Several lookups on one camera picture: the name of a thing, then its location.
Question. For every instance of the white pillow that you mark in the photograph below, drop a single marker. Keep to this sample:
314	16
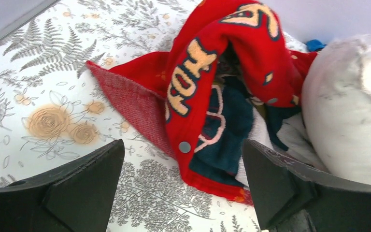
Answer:
336	107

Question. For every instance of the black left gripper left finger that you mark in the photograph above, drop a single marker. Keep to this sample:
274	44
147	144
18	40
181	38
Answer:
74	197

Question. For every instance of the red cartoon print pillowcase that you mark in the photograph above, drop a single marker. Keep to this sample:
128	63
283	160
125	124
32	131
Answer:
197	102

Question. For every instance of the blue toy car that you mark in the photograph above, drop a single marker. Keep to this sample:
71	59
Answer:
315	45

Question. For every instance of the floral fern print sheet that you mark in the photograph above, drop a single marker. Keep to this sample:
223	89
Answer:
52	111

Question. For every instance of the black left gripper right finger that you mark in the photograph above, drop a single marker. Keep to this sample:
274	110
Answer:
290	196

